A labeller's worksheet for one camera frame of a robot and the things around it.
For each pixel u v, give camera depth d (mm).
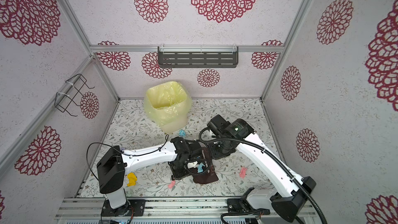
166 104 1019
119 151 466
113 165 492
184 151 566
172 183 800
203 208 745
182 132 994
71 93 776
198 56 965
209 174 751
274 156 410
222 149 564
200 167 814
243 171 845
